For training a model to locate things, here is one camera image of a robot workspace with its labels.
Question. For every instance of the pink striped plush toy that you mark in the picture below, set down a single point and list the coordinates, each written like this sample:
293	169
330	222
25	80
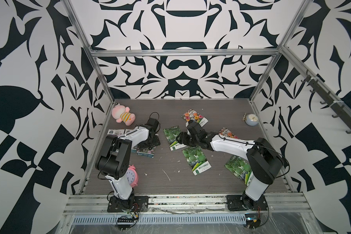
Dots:
122	114

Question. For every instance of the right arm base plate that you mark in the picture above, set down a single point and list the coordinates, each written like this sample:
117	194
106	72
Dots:
245	203

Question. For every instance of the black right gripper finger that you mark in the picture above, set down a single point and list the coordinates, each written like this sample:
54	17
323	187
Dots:
182	135
180	140

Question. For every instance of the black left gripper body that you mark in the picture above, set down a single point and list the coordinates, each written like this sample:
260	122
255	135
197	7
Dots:
156	141

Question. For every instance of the mixed colour flower seed packet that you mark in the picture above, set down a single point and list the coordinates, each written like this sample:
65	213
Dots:
192	115

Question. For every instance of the green melon seed packet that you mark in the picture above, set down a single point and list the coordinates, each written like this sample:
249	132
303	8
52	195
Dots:
171	134
196	159
240	168

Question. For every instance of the pink flower seed packet teal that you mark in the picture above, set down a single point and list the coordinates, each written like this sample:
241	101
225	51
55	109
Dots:
116	132

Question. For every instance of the left circuit board with wires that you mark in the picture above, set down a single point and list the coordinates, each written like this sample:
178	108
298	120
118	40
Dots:
127	221

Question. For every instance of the black wall hook rack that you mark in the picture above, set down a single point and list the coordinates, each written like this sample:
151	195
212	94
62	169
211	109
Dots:
329	99

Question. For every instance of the small white round clock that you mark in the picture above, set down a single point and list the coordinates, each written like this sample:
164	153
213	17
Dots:
251	119

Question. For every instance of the orange flower seed packet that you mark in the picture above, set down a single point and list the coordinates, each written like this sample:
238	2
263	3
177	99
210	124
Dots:
227	133

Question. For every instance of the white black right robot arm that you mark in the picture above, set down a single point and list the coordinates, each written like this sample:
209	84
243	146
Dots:
264	160

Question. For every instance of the right circuit board with wires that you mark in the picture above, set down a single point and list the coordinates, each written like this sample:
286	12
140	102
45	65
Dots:
253	221

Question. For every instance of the circuit board with wires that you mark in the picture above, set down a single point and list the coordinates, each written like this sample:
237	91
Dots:
127	221
253	221

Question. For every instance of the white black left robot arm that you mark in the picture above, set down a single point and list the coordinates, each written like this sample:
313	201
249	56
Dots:
114	156

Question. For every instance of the pink flower seed packet white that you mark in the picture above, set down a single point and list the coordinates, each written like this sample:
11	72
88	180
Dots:
146	152

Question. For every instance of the pink alarm clock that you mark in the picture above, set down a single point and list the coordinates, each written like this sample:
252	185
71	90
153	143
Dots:
132	176

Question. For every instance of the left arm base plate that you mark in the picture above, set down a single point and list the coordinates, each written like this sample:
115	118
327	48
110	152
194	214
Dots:
134	204

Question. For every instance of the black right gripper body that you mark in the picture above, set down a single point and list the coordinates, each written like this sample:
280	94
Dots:
191	141

